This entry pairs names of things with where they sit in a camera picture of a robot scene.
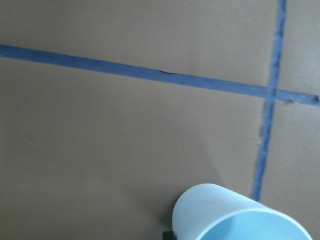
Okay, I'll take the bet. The light blue cup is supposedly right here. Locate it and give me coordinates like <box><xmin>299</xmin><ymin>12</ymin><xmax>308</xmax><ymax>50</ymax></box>
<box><xmin>171</xmin><ymin>183</ymin><xmax>314</xmax><ymax>240</ymax></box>

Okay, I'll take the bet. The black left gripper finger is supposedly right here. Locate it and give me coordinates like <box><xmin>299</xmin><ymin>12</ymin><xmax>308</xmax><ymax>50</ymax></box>
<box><xmin>162</xmin><ymin>231</ymin><xmax>175</xmax><ymax>240</ymax></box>

